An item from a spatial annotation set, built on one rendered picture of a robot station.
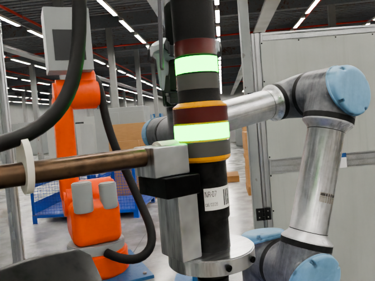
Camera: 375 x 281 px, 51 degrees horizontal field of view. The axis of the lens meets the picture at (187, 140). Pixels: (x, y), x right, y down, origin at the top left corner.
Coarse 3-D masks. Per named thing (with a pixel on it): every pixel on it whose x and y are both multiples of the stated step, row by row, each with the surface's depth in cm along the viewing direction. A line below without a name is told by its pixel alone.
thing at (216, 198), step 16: (224, 160) 30; (208, 176) 30; (224, 176) 30; (208, 192) 30; (224, 192) 30; (208, 208) 30; (224, 208) 30; (208, 224) 30; (224, 224) 31; (208, 240) 30; (224, 240) 30
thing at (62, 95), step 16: (80, 0) 25; (80, 16) 25; (80, 32) 25; (80, 48) 25; (80, 64) 25; (64, 96) 24; (48, 112) 24; (64, 112) 24; (32, 128) 23; (48, 128) 24; (0, 144) 22; (16, 144) 23; (16, 160) 24; (32, 160) 22; (32, 176) 22; (32, 192) 23
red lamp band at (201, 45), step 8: (184, 40) 29; (192, 40) 29; (200, 40) 29; (208, 40) 30; (176, 48) 30; (184, 48) 29; (192, 48) 29; (200, 48) 29; (208, 48) 30; (216, 48) 30; (176, 56) 30
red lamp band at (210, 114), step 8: (176, 112) 30; (184, 112) 29; (192, 112) 29; (200, 112) 29; (208, 112) 29; (216, 112) 29; (224, 112) 30; (176, 120) 30; (184, 120) 29; (192, 120) 29; (200, 120) 29; (208, 120) 29; (216, 120) 29
